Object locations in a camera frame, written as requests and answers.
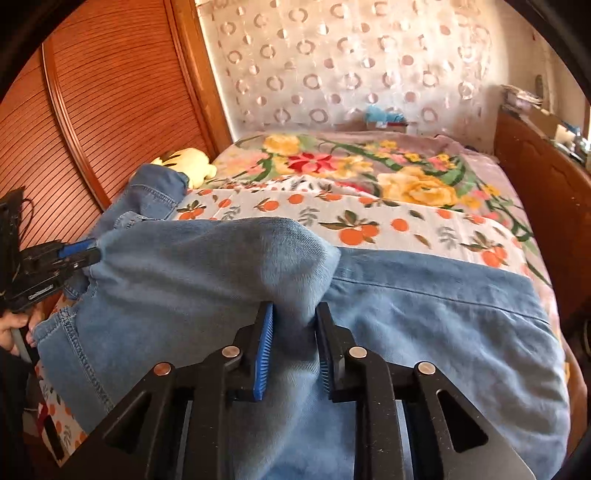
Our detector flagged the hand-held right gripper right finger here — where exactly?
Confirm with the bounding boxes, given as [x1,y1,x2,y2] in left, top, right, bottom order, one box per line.
[315,302,536,480]

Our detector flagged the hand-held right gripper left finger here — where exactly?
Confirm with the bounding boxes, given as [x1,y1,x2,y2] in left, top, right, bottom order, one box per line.
[55,301,274,480]

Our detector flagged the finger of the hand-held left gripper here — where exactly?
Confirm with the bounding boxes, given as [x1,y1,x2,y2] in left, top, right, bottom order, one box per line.
[55,249,102,278]
[59,239,96,258]

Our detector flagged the stitched blue denim jeans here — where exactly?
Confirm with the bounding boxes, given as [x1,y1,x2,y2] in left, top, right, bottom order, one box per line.
[90,164,191,241]

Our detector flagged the soft light blue pants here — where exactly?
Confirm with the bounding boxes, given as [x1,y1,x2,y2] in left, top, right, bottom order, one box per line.
[34,217,572,480]

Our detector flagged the person's left hand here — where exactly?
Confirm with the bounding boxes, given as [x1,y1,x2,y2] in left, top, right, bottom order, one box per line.
[0,311,43,357]

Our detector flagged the yellow plush toy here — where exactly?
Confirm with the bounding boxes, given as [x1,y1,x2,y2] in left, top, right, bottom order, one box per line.
[152,148,219,190]

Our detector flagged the person's black clothing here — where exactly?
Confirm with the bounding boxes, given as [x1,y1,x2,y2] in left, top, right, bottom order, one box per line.
[0,351,43,480]

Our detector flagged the orange-print white bedsheet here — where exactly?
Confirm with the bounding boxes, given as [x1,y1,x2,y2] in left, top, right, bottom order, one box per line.
[37,175,532,462]

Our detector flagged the wooden slatted wardrobe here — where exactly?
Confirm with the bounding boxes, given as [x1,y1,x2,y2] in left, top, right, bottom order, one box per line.
[0,0,232,260]

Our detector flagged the floral pink blanket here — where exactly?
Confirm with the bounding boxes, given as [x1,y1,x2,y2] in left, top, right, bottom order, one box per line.
[210,131,555,288]

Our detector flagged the light blue fluffy bundle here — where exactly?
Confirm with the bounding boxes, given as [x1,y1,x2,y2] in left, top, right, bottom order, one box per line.
[365,105,410,126]

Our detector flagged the wooden sideboard cabinet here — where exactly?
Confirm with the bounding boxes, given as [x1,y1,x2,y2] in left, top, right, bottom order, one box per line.
[493,106,591,326]

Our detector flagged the white circle-patterned curtain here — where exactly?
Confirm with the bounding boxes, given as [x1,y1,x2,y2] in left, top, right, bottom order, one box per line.
[194,0,570,140]

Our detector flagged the cardboard box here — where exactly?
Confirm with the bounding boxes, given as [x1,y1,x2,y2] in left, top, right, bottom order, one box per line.
[526,108,563,136]

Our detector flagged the stack of papers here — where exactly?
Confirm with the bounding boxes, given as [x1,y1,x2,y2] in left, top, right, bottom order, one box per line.
[501,84,544,108]

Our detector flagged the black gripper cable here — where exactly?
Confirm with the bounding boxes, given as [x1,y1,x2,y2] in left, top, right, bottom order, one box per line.
[20,198,37,232]

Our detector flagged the red strap with black buckle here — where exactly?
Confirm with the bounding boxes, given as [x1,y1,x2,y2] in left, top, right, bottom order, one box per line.
[34,401,64,462]

